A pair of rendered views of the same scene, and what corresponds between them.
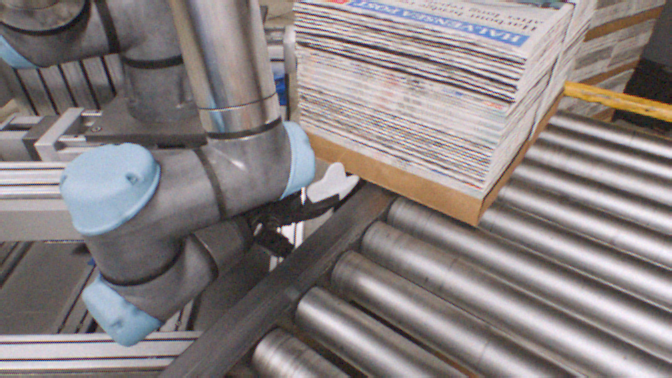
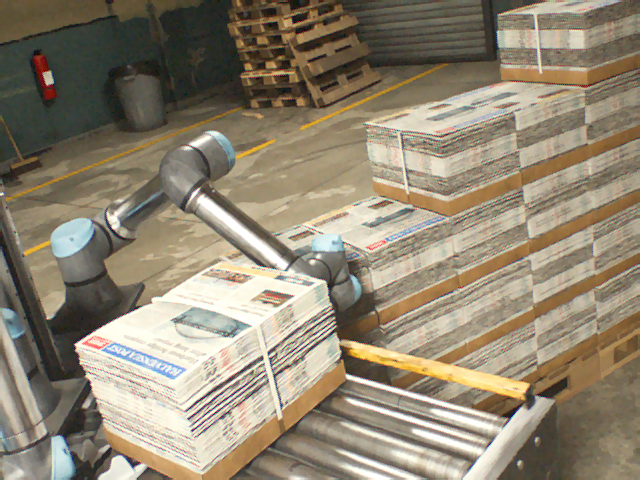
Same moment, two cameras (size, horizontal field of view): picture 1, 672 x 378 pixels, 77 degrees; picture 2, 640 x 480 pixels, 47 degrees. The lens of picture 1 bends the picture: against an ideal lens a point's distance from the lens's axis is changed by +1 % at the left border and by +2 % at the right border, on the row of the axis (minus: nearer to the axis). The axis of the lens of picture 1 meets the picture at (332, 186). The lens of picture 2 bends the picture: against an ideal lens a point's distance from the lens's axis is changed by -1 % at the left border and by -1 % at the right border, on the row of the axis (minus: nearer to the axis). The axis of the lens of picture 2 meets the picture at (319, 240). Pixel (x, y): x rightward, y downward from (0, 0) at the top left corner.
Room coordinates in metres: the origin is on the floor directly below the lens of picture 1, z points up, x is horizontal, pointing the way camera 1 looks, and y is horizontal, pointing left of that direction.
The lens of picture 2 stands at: (-0.57, -0.55, 1.59)
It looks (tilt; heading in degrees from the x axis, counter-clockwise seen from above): 21 degrees down; 7
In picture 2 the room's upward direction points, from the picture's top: 11 degrees counter-clockwise
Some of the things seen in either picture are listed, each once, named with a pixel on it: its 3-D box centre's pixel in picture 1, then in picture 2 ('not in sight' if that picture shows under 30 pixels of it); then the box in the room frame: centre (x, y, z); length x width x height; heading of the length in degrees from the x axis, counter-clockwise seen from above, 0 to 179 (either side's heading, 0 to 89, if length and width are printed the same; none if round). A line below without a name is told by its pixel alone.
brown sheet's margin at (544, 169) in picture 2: not in sight; (513, 155); (1.80, -0.94, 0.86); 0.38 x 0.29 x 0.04; 33
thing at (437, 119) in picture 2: not in sight; (435, 117); (1.64, -0.70, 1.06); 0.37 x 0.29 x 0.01; 34
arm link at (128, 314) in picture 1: (151, 284); not in sight; (0.28, 0.19, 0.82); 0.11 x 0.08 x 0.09; 143
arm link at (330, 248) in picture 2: not in sight; (327, 261); (1.02, -0.37, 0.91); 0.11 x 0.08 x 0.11; 157
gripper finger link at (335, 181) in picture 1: (335, 179); (122, 468); (0.45, 0.00, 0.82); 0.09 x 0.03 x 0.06; 117
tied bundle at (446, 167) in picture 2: not in sight; (441, 155); (1.64, -0.70, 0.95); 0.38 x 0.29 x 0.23; 34
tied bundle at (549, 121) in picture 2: not in sight; (510, 130); (1.80, -0.94, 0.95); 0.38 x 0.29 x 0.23; 33
